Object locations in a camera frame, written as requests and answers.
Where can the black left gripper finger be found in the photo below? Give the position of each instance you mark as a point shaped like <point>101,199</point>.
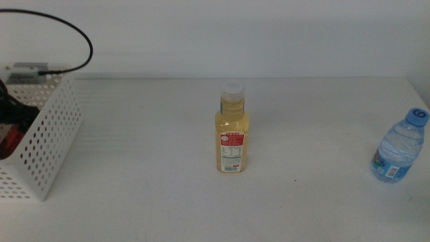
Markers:
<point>16,112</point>

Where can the red cola can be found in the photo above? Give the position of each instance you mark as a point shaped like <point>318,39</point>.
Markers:
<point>11,141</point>

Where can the yellow juice bottle white cap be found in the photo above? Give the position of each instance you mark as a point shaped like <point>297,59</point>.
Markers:
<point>231,124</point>

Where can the clear water bottle blue cap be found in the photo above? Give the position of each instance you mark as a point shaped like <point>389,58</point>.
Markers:
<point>398,144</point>

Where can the white perforated plastic basket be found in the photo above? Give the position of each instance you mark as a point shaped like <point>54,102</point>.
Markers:
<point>43,193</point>

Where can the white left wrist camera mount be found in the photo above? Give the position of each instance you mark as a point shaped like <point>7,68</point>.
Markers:
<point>20,78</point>

